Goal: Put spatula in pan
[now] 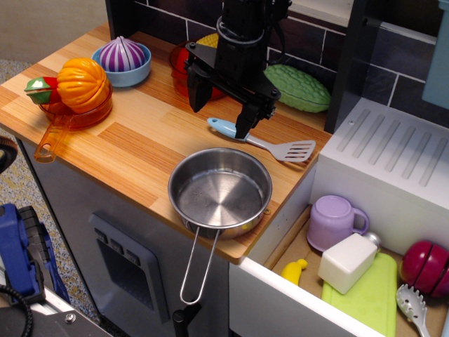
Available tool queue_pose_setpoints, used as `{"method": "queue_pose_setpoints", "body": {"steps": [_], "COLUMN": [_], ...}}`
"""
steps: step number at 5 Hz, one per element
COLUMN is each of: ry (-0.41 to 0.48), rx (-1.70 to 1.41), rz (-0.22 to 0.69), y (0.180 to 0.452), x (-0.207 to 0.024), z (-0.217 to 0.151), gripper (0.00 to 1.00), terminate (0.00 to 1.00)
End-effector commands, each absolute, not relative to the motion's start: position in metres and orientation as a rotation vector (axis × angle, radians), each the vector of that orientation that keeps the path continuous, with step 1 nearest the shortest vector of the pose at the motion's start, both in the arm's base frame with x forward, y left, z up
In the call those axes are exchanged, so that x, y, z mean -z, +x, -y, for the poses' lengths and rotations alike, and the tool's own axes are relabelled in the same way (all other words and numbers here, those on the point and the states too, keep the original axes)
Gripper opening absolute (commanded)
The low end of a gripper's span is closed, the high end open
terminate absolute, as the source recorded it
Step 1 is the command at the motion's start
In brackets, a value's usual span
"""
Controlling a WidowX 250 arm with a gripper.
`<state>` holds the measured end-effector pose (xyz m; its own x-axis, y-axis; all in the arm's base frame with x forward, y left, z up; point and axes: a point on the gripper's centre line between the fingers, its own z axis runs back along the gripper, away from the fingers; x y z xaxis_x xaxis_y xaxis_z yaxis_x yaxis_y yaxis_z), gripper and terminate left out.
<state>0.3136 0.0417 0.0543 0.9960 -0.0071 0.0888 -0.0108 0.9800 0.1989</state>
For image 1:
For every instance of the red transparent cup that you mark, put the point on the red transparent cup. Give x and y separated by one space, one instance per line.
179 80

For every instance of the white sink drawer front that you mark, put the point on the white sink drawer front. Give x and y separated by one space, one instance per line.
262 303

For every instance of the toy kitchen oven cabinet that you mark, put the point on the toy kitchen oven cabinet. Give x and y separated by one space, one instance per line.
138 270

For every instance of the stainless steel pan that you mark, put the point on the stainless steel pan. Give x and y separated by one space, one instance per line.
220 193

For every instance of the white drying rack block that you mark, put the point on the white drying rack block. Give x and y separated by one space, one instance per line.
394 167

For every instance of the yellow toy banana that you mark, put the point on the yellow toy banana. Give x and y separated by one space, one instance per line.
293 271

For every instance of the red green toy tomato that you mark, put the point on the red green toy tomato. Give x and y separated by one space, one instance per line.
43 90

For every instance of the purple plastic mug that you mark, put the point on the purple plastic mug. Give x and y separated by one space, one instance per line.
333 219

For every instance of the blue black clamp tool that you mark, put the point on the blue black clamp tool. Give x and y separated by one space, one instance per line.
28 256

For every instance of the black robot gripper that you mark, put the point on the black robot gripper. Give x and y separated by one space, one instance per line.
237 69

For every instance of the purple striped toy onion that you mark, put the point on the purple striped toy onion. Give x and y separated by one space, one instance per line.
121 55

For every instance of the blue handled grey spatula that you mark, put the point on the blue handled grey spatula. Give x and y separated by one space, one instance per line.
296 152

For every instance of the white salt shaker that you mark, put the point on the white salt shaker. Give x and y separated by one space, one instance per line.
343 264

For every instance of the orange transparent measuring cup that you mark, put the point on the orange transparent measuring cup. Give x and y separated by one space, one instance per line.
62 121

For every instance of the grey pasta spoon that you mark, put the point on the grey pasta spoon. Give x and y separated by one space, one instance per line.
412 304

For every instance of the lime green cutting board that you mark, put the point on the lime green cutting board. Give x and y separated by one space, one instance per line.
372 299

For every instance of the magenta toy fruit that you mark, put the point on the magenta toy fruit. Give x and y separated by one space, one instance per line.
425 267

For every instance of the red toy pepper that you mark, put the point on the red toy pepper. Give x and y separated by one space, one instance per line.
181 59

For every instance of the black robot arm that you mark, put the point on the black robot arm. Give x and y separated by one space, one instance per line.
251 20

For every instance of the light blue bowl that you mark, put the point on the light blue bowl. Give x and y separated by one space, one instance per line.
129 78

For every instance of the yellow toy corn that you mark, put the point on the yellow toy corn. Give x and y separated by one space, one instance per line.
210 40

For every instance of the orange toy pumpkin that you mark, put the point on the orange toy pumpkin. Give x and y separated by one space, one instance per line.
82 85

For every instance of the green toy bitter gourd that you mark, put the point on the green toy bitter gourd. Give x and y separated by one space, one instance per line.
299 89

